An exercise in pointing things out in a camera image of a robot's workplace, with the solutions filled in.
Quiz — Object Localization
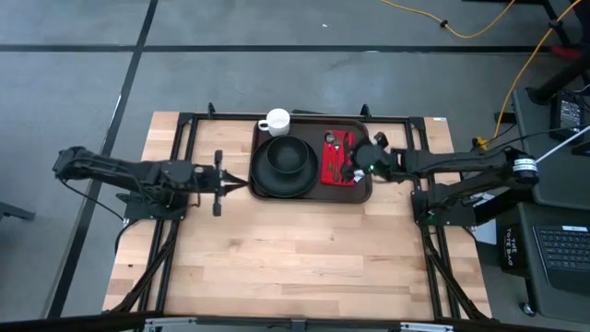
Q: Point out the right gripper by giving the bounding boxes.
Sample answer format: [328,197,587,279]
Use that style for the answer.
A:
[348,132,397,184]

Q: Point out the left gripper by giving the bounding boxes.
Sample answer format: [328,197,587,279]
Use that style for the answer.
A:
[186,149,249,218]

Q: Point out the metal knife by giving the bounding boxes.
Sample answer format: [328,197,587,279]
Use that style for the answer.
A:
[341,132,352,184]

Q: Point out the metal spoon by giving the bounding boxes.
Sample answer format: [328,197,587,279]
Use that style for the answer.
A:
[324,131,336,170]

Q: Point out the red cloth napkin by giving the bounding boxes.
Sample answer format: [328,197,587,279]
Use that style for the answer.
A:
[320,129,365,187]

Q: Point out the black round plate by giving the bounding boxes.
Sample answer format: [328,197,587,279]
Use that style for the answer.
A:
[250,136,320,198]

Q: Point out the black bowl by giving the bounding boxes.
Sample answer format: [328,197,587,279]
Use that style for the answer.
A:
[265,135,311,175]

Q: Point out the white mug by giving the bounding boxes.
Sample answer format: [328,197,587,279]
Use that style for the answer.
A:
[256,107,291,137]

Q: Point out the brown plastic tray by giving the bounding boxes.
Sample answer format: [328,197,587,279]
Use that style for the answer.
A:
[247,118,373,207]

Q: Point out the black tote bag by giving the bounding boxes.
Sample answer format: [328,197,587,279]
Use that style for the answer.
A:
[501,224,526,278]

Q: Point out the dark grey table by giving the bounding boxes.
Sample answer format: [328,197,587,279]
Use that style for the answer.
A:
[511,87,590,211]

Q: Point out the grey furniture foot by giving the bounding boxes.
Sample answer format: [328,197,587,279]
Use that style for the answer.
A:
[0,201,36,222]

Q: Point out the black power supply box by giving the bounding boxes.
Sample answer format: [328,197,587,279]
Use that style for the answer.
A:
[550,94,586,142]

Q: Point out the dark grey cart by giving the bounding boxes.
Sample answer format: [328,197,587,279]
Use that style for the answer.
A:
[515,202,590,324]

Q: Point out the black stand legs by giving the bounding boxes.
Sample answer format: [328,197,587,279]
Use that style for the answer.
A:
[527,0,590,105]

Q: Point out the dark laptop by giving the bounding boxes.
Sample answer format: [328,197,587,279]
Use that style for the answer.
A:
[532,224,590,296]

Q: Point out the person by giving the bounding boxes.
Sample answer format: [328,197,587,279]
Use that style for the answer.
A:
[550,0,590,60]

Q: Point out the black metal table frame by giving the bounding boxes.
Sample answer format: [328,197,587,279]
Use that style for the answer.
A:
[110,101,490,322]

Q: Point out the yellow extension cable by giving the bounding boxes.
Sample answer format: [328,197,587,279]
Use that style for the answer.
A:
[380,0,516,40]
[474,0,583,152]

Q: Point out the black cable bundle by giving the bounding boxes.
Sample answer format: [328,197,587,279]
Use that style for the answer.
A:
[455,124,559,168]

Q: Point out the white cable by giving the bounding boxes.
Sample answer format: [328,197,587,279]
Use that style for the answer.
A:
[534,136,590,163]

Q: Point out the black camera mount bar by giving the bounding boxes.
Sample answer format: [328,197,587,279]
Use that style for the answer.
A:
[0,312,590,332]

